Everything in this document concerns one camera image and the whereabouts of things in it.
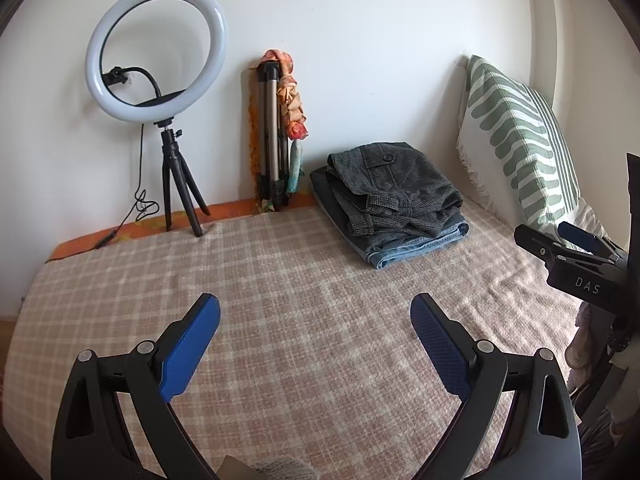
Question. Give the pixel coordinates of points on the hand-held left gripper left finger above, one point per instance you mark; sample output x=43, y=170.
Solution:
x=192, y=345

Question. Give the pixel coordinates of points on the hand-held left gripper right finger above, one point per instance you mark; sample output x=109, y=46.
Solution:
x=440, y=345

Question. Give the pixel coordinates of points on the blue folded jeans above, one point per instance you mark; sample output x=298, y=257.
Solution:
x=415, y=248

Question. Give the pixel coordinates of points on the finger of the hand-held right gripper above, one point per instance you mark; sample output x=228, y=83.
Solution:
x=535, y=245
x=580, y=235

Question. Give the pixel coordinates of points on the green striped white pillow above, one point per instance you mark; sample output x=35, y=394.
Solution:
x=505, y=125

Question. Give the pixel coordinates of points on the person's right hand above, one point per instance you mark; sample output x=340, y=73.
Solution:
x=580, y=350

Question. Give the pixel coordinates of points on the grey knit cloth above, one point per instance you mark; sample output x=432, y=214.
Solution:
x=282, y=470

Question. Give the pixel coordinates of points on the dark grey folded pants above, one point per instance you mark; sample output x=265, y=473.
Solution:
x=330, y=200

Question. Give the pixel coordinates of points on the folded tripod with orange scarf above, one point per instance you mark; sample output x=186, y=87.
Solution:
x=292, y=105

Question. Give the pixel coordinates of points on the grey tweed pants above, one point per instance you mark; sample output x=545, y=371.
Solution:
x=400, y=180

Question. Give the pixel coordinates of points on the small black tripod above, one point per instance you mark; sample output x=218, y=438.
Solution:
x=170, y=170

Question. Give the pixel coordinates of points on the beige checked blanket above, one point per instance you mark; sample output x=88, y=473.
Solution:
x=310, y=285

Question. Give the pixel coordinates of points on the orange bed sheet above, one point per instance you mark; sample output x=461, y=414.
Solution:
x=230, y=207

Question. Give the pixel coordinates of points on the silver folded tripod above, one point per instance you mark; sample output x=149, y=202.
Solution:
x=270, y=110

